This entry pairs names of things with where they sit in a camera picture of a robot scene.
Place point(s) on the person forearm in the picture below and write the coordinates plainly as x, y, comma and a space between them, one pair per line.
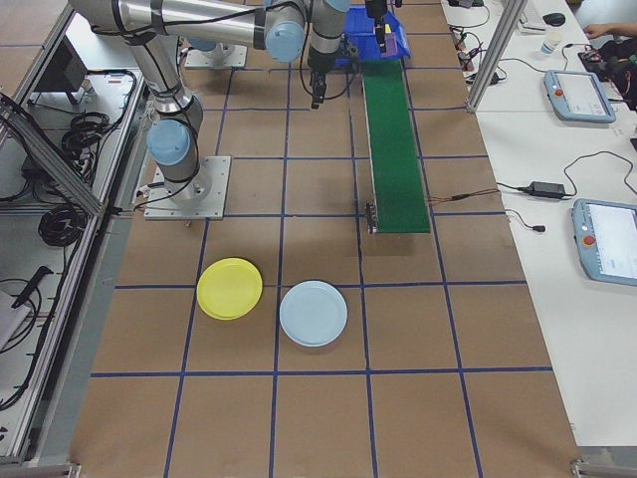
624, 28

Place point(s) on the yellow round plate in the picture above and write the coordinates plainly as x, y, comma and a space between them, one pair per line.
229, 289

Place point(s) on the V-shaped metal bar frame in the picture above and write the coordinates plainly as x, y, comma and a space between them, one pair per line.
50, 154

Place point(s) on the green conveyor belt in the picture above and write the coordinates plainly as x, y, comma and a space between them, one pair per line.
393, 149

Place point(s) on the aluminium extrusion bar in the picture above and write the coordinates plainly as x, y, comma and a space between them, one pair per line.
40, 470
607, 470

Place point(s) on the long black power adapter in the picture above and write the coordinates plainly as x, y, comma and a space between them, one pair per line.
547, 189

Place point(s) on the white square base plate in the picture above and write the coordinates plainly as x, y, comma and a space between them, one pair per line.
214, 199
234, 59

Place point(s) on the small black power adapter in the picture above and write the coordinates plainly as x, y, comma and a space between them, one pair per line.
495, 78

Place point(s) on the white paper cup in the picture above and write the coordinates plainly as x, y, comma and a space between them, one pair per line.
551, 46

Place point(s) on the black computer mouse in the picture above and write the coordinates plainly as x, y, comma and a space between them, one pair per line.
554, 19

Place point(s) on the aluminium rig post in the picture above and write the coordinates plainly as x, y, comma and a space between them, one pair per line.
496, 55

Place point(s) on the person hand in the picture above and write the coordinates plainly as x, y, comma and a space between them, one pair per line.
597, 31

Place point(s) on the black box device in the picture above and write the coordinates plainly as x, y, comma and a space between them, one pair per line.
64, 70

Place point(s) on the blue plastic storage bin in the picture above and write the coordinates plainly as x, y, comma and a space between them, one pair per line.
357, 24

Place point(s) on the light blue teach pendant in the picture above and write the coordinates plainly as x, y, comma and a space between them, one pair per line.
612, 244
579, 97

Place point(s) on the light blue round plate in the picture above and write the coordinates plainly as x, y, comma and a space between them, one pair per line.
313, 313

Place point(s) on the purple foam cube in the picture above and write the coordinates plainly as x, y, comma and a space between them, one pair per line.
392, 45

